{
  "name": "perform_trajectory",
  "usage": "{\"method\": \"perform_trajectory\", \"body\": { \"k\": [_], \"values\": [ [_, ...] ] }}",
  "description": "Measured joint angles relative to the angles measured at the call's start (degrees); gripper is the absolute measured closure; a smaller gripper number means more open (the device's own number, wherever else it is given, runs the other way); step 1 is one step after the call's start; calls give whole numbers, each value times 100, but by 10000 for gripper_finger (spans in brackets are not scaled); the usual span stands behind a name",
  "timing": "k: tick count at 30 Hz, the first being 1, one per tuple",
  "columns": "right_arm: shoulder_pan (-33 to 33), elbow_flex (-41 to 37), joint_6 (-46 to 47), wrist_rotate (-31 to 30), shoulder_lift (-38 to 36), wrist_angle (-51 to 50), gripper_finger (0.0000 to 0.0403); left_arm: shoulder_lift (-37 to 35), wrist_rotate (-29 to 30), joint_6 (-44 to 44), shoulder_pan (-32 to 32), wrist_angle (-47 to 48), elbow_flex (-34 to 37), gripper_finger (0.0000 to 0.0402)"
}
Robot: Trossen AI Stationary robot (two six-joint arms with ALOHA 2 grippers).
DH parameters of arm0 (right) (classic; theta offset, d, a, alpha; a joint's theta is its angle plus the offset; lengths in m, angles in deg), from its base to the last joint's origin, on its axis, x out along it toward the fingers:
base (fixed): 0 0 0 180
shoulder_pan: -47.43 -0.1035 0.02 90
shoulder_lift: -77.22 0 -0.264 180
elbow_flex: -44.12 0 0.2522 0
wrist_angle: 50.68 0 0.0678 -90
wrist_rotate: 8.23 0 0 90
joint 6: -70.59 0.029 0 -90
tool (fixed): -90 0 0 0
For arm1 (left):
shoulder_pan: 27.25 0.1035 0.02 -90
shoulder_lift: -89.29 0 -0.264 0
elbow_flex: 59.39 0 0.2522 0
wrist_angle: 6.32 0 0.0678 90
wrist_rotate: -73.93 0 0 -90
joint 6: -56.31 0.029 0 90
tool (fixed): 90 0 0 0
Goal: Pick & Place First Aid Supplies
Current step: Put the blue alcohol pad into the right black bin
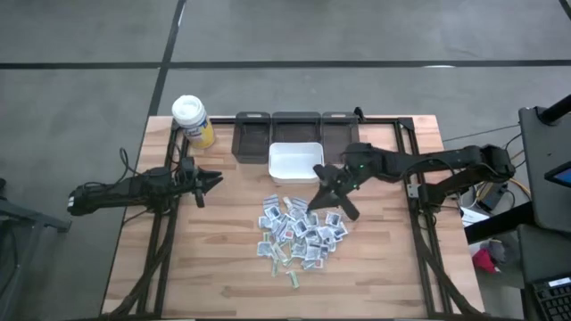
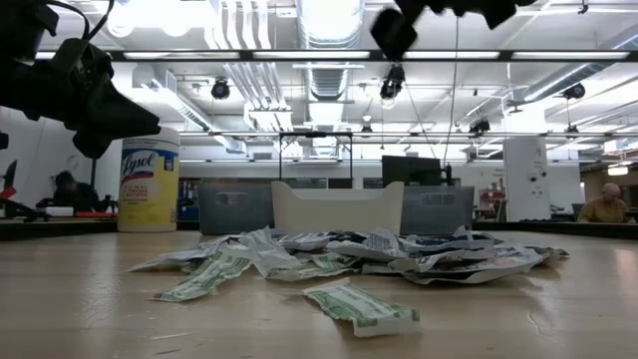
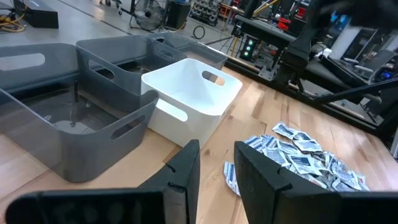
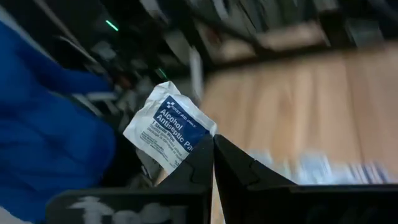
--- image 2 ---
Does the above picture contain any yellow Lysol wipes canister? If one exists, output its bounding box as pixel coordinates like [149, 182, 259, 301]
[117, 127, 181, 234]

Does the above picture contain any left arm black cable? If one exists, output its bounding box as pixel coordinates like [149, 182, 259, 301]
[42, 0, 117, 42]

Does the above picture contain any black overhead light bar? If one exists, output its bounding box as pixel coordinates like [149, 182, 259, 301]
[34, 48, 638, 64]

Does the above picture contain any black background rig frame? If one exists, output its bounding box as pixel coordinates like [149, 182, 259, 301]
[277, 131, 355, 181]

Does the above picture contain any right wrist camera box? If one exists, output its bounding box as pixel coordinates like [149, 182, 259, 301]
[369, 8, 419, 62]

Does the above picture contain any blue storage rack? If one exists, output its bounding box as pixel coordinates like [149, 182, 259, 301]
[177, 179, 200, 221]

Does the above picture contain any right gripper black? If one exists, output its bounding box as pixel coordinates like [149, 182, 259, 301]
[393, 0, 537, 30]

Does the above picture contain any red label large white packet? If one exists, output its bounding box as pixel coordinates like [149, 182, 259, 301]
[402, 246, 545, 286]

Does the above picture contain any black ceiling spotlight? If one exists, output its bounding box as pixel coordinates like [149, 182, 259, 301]
[562, 82, 587, 101]
[210, 77, 232, 101]

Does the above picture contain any green print bandage packet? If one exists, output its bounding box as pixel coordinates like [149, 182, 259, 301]
[151, 247, 256, 303]
[302, 277, 423, 339]
[266, 252, 363, 282]

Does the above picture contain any black stand with red part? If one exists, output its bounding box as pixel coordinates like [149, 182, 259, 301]
[0, 159, 39, 223]

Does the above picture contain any black computer monitor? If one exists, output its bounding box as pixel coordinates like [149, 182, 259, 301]
[382, 155, 443, 188]

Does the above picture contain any silver ceiling air duct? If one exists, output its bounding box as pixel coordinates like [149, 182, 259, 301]
[296, 0, 365, 101]

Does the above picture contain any red tool shelf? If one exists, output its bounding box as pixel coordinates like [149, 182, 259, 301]
[478, 187, 505, 220]

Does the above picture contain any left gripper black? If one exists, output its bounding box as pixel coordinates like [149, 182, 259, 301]
[49, 38, 162, 161]

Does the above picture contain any narrow grey plastic bin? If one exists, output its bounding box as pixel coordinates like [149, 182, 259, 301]
[197, 182, 275, 236]

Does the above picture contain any white printed first-aid packet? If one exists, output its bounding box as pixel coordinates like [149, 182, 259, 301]
[326, 227, 416, 263]
[275, 231, 346, 252]
[237, 225, 302, 278]
[128, 236, 233, 274]

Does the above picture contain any white plastic bin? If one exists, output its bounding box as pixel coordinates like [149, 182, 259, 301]
[270, 179, 406, 236]

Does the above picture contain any person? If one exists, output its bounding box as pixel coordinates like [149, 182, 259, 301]
[49, 170, 104, 213]
[577, 181, 632, 224]

